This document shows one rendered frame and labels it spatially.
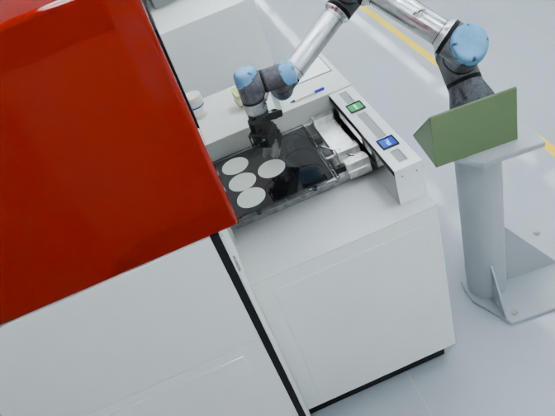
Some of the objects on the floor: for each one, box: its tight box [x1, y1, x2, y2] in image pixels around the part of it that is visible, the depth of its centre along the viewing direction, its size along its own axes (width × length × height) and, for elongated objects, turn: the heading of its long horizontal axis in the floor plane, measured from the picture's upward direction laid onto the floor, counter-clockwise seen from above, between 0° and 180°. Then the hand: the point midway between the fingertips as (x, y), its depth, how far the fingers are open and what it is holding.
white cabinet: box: [250, 134, 456, 414], centre depth 242 cm, size 64×96×82 cm, turn 35°
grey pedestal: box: [454, 115, 555, 324], centre depth 227 cm, size 51×44×82 cm
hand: (276, 154), depth 208 cm, fingers closed
